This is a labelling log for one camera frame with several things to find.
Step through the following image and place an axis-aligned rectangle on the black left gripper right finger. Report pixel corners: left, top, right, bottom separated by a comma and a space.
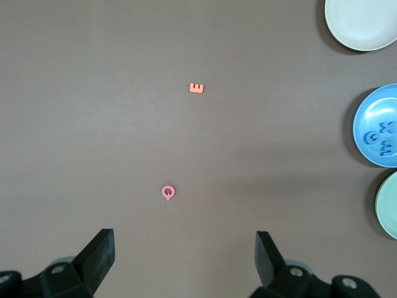
248, 230, 383, 298

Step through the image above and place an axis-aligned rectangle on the blue plate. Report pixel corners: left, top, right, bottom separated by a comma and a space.
352, 83, 397, 169

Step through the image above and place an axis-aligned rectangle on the light green plate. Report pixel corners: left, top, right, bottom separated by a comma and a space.
375, 170, 397, 240

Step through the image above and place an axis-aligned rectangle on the red round letter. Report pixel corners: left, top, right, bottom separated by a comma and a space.
161, 185, 176, 202

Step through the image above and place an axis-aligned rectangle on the blue letter X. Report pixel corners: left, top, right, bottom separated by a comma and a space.
378, 120, 397, 135

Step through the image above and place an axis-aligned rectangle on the beige plate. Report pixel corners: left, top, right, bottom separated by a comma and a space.
324, 0, 397, 52

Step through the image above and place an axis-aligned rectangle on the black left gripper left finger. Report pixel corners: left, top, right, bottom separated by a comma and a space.
0, 228, 116, 298

